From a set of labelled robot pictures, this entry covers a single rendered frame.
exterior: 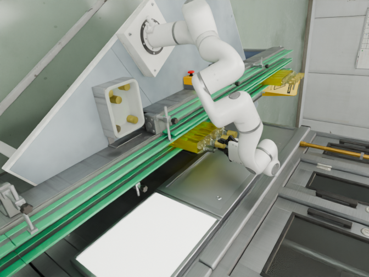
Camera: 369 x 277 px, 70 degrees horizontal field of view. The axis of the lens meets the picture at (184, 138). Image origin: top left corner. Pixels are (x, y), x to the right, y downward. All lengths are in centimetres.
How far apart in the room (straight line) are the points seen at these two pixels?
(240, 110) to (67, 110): 65
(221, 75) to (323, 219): 67
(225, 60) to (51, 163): 74
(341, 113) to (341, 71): 100
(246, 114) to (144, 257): 57
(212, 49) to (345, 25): 608
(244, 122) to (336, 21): 611
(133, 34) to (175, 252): 87
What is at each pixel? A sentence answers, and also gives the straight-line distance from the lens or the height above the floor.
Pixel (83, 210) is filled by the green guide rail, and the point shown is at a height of 92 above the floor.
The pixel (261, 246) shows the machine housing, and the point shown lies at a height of 147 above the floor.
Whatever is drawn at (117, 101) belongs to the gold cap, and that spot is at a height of 81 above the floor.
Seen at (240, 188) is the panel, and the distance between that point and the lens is 116.
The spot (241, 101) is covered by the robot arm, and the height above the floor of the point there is 136.
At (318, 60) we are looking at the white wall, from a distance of 705.
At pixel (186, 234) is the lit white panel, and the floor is 125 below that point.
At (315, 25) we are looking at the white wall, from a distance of 697.
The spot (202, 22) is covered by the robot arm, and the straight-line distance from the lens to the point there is 96.
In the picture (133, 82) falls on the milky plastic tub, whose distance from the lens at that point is 118.
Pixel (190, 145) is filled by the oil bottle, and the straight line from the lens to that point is 123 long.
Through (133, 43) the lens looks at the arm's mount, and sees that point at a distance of 120.
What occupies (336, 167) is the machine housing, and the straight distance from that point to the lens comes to 144.
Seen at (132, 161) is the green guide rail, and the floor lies 93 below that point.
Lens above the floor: 170
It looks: 35 degrees down
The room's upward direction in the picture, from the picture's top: 104 degrees clockwise
